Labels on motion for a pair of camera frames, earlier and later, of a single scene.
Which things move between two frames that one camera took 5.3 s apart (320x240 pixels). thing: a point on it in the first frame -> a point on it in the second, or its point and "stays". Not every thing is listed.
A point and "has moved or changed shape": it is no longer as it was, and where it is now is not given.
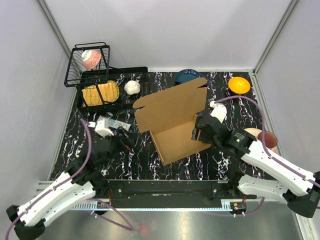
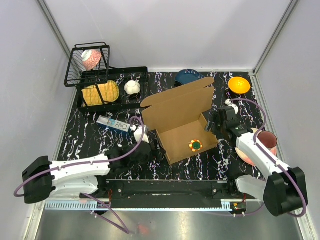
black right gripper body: x=207 y=140 -> x=217 y=125
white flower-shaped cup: x=132 y=87 stays
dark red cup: x=271 y=139 stays
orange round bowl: x=239 y=85 stays
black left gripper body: x=125 y=143 -> x=154 y=153
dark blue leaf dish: x=186 y=75 stays
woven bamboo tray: x=110 y=92 stays
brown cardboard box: x=169 y=116 has moved or changed shape
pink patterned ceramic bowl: x=90 y=58 stays
